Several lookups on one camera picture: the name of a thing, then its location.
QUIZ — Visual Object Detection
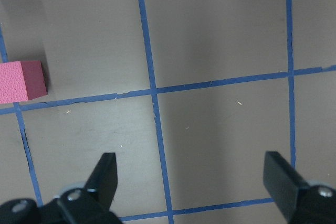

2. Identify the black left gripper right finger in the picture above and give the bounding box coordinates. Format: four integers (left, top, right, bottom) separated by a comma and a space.
263, 151, 335, 223

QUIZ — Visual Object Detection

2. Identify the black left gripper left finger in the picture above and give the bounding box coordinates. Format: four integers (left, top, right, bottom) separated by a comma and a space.
1, 153, 122, 223

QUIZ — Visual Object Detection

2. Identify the pink foam block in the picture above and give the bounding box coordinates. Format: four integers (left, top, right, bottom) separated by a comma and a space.
1, 61, 47, 104

